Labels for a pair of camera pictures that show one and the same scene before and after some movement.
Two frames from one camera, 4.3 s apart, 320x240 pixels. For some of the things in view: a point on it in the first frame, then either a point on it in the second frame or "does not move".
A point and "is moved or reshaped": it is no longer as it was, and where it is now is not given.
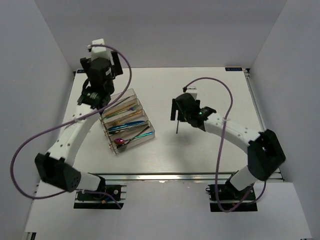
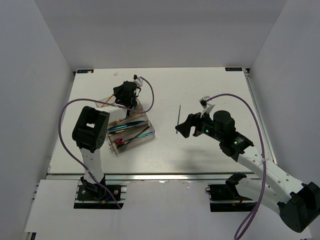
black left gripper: x=116 y=69 → x=117 y=91
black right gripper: x=173 y=110 → x=193 y=120
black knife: x=113 y=132 does not move
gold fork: x=115 y=122 is moved or reshaped
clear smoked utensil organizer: x=126 y=123 does not move
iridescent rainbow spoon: x=119 y=141 does not move
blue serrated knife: x=126 y=124 does not move
